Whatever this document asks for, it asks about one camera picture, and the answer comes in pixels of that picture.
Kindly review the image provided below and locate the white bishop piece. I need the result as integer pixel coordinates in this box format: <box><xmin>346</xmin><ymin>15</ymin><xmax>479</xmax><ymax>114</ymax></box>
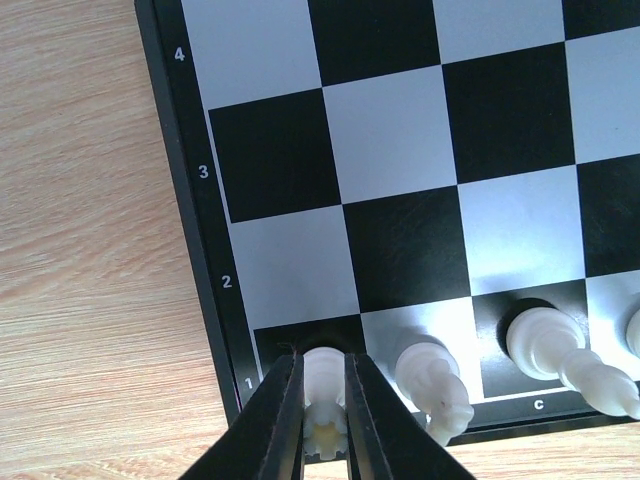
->
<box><xmin>506</xmin><ymin>307</ymin><xmax>639</xmax><ymax>420</ymax></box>

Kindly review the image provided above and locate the white knight piece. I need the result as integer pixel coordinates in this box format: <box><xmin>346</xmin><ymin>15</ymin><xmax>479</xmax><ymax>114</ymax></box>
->
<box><xmin>395</xmin><ymin>342</ymin><xmax>475</xmax><ymax>446</ymax></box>

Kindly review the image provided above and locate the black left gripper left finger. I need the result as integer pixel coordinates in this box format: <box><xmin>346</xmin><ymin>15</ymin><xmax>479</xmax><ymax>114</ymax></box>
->
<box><xmin>181</xmin><ymin>354</ymin><xmax>305</xmax><ymax>480</ymax></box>

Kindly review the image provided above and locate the black silver chess board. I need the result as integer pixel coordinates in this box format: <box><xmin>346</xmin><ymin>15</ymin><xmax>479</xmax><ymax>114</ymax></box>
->
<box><xmin>135</xmin><ymin>1</ymin><xmax>639</xmax><ymax>443</ymax></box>

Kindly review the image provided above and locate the white rook piece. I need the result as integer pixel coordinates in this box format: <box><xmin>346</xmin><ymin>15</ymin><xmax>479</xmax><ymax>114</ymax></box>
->
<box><xmin>303</xmin><ymin>347</ymin><xmax>348</xmax><ymax>461</ymax></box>

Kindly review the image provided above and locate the white queen piece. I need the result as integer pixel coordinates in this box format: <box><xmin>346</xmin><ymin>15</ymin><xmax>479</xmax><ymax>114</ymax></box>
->
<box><xmin>625</xmin><ymin>310</ymin><xmax>640</xmax><ymax>357</ymax></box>

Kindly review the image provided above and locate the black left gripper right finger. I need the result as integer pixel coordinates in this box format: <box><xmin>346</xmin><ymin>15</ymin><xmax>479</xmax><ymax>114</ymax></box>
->
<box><xmin>344</xmin><ymin>354</ymin><xmax>474</xmax><ymax>480</ymax></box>

